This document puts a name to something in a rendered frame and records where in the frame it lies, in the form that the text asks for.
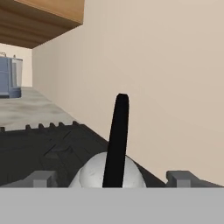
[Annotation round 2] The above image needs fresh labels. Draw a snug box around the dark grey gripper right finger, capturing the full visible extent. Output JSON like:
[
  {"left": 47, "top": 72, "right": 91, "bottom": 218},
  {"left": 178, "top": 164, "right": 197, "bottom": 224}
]
[{"left": 165, "top": 170, "right": 224, "bottom": 188}]

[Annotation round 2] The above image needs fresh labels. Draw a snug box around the wooden wall cabinet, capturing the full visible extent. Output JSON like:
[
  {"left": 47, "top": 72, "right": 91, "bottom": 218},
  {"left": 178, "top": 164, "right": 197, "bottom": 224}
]
[{"left": 0, "top": 0, "right": 86, "bottom": 50}]

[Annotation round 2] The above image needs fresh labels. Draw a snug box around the white pot with black handle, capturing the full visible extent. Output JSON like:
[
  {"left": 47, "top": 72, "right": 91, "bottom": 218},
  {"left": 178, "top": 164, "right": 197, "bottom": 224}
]
[{"left": 68, "top": 93, "right": 147, "bottom": 188}]

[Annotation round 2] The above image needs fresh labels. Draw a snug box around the black stove hob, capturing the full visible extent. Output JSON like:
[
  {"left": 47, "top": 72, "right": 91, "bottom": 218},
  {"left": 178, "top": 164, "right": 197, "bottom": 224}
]
[{"left": 0, "top": 120, "right": 167, "bottom": 188}]

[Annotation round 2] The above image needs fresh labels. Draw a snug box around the blue grey countertop appliance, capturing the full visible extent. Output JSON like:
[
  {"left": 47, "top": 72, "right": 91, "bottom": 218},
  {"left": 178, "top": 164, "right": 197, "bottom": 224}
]
[{"left": 0, "top": 52, "right": 24, "bottom": 99}]

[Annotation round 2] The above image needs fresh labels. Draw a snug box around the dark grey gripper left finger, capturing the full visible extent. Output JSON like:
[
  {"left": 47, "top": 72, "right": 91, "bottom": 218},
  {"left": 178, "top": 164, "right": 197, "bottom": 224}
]
[{"left": 1, "top": 170, "right": 59, "bottom": 188}]

